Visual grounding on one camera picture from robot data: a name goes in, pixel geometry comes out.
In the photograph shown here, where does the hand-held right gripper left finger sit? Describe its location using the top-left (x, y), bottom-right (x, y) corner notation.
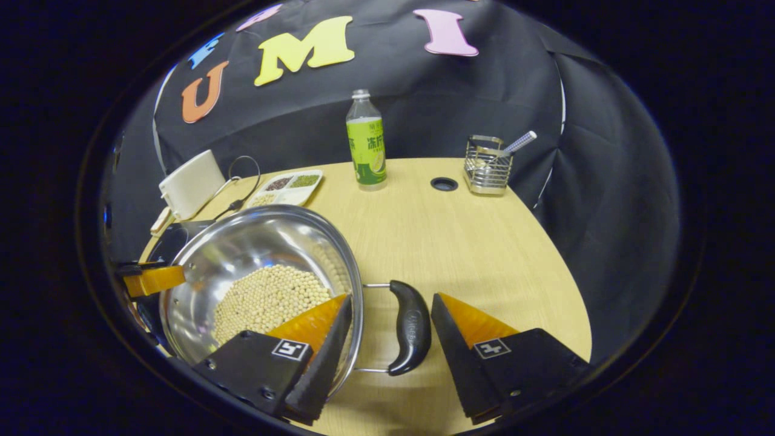
top-left (194, 294), bottom-right (355, 424)

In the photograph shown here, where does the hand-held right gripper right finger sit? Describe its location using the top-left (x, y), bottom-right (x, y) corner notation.
top-left (431, 292), bottom-right (591, 424)

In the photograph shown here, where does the black induction cooktop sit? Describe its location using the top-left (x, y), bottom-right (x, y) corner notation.
top-left (136, 221), bottom-right (213, 340)

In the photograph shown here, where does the stainless steel pot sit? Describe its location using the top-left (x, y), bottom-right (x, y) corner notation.
top-left (159, 205), bottom-right (432, 400)

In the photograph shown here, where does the pile of soybeans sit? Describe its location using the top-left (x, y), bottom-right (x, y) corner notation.
top-left (212, 264), bottom-right (334, 346)

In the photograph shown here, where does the white toaster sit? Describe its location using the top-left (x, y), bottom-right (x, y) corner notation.
top-left (159, 150), bottom-right (226, 220)

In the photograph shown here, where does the white divided grain tray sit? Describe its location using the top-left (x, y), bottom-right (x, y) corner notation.
top-left (245, 170), bottom-right (323, 210)

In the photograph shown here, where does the green label bottle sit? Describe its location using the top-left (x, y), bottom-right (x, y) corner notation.
top-left (346, 90), bottom-right (387, 191)

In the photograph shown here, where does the metal spoon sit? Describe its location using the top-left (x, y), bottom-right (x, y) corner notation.
top-left (503, 131), bottom-right (538, 155)

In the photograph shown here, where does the black backdrop cloth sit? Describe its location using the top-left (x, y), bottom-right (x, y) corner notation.
top-left (106, 0), bottom-right (682, 364)

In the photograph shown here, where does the black power cable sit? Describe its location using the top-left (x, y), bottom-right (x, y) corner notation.
top-left (212, 156), bottom-right (262, 222)

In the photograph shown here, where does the metal wire utensil holder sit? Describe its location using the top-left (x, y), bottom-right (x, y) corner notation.
top-left (464, 134), bottom-right (514, 196)

